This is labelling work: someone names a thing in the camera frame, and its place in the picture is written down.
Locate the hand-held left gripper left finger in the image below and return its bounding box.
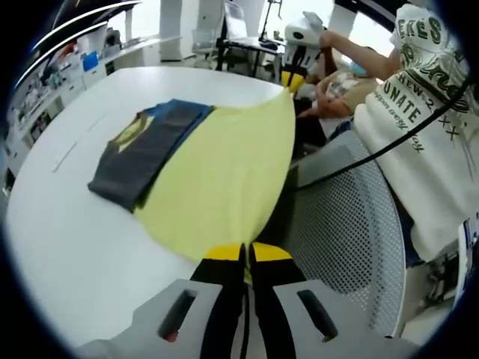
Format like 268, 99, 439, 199
76, 242, 247, 359

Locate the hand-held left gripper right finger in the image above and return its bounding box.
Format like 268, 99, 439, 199
248, 241, 411, 359

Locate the yellow blue grey garment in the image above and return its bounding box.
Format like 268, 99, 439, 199
88, 88, 297, 285

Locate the person's right hand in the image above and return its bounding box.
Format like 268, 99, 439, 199
318, 28, 338, 49

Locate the black desk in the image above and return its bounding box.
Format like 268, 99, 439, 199
216, 35, 286, 78

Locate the white mesh office chair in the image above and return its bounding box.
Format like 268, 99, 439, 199
295, 126, 409, 338

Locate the person in white printed shirt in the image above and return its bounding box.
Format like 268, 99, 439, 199
353, 3, 479, 263

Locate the white lab counter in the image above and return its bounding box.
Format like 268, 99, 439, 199
9, 35, 180, 150

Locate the blue plastic bin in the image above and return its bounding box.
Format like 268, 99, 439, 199
81, 52, 100, 73

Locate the long ceiling light strip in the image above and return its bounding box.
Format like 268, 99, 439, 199
32, 0, 144, 50
28, 20, 110, 73

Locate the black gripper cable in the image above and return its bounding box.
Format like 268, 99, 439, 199
294, 73, 475, 192

